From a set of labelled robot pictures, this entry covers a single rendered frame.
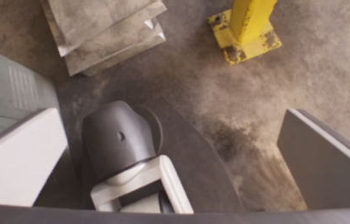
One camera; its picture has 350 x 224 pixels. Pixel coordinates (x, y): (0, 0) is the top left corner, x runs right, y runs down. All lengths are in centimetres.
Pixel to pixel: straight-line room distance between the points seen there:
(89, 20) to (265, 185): 85
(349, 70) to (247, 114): 45
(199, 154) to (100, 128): 30
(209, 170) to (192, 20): 63
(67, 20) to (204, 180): 70
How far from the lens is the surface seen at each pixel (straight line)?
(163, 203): 49
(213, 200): 64
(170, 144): 63
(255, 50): 89
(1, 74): 84
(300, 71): 94
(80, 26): 82
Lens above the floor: 79
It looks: 78 degrees down
